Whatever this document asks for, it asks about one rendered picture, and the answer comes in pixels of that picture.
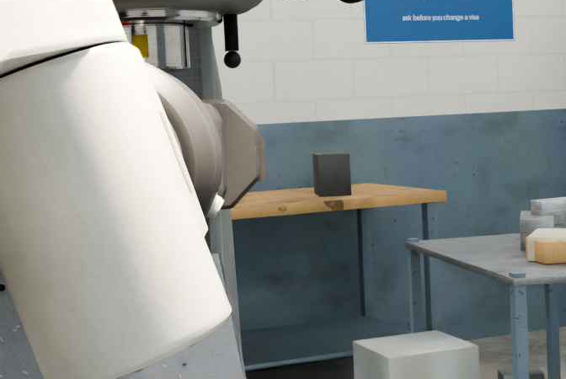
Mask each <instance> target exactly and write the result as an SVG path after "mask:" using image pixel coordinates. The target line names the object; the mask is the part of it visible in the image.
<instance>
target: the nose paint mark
mask: <svg viewBox="0 0 566 379"><path fill-rule="evenodd" d="M132 40H133V46H135V47H136V48H137V49H138V50H139V51H140V53H141V57H142V58H147V57H149V51H148V35H133V36H132Z"/></svg>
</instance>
